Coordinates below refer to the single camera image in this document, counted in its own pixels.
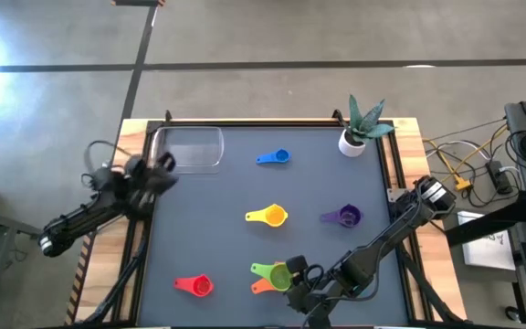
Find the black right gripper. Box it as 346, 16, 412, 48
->
284, 254, 332, 316

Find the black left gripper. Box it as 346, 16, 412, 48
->
124, 151, 180, 217

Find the green plastic measuring cup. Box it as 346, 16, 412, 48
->
249, 261, 294, 292

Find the orange plastic measuring cup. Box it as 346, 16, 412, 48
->
250, 260, 287, 295

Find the yellow plastic measuring cup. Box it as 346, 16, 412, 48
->
245, 203, 289, 228

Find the purple plastic measuring cup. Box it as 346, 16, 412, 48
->
320, 203, 363, 228

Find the red plastic measuring cup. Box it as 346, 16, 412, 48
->
174, 273, 215, 298

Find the blue plastic measuring cup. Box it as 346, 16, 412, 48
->
256, 148, 292, 165

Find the clear plastic container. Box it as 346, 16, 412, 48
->
151, 126, 226, 175

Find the potted plant in white pot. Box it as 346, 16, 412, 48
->
338, 94, 396, 158

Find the white paper sheet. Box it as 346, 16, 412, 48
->
457, 210, 518, 271

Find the black support beam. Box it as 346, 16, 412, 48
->
444, 191, 526, 248

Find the black power strip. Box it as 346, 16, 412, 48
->
485, 159, 514, 196

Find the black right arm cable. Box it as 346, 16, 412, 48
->
301, 263, 326, 289

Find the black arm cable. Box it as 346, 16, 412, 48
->
82, 140, 132, 184
301, 263, 326, 289

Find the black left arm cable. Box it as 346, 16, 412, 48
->
82, 140, 132, 184

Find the black metal table frame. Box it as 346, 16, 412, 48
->
64, 109, 469, 329

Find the yellow cable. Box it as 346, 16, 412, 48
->
422, 122, 509, 192

